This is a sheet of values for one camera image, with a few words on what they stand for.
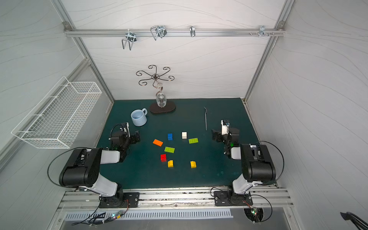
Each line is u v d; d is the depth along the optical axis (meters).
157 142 0.95
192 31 0.78
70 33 0.78
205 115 1.10
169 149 0.93
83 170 0.45
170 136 0.95
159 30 0.77
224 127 0.83
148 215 0.70
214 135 0.86
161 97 0.93
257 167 0.46
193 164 0.84
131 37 0.78
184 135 0.96
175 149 0.93
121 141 0.74
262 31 0.77
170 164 0.84
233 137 0.72
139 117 1.05
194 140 0.96
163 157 0.86
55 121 0.68
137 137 0.88
